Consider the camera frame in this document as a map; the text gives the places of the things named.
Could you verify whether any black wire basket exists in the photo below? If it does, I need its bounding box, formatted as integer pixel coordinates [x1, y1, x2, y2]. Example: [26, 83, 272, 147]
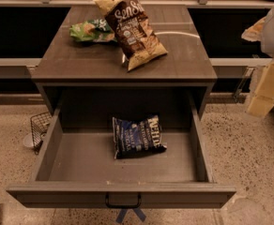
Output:
[30, 112, 52, 154]

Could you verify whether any open grey top drawer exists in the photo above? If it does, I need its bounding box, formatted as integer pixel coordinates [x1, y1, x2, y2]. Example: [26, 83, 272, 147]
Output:
[8, 87, 236, 208]

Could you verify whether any blue kettle chip bag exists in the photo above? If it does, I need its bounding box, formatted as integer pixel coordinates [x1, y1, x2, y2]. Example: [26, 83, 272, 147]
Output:
[113, 115, 167, 159]

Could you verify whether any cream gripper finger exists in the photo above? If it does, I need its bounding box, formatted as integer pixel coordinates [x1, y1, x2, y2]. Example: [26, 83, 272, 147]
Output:
[246, 96, 274, 118]

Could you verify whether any grey cabinet counter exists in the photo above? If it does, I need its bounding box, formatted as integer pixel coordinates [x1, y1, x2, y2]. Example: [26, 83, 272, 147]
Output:
[29, 4, 219, 120]

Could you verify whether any brown SunChips style chip bag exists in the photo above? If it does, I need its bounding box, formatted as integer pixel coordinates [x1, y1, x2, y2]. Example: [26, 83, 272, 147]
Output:
[94, 0, 167, 71]

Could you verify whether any green chip bag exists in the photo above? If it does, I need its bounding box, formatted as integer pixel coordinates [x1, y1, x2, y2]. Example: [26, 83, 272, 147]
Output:
[69, 19, 116, 42]

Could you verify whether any blue tape cross on floor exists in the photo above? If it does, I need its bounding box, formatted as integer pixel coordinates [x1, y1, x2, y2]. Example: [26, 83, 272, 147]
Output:
[115, 208, 146, 224]

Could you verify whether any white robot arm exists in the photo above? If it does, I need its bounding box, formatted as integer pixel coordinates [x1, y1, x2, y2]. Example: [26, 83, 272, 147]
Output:
[241, 7, 274, 118]

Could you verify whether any black drawer handle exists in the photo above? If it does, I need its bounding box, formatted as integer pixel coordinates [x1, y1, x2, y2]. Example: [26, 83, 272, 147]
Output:
[105, 193, 142, 209]

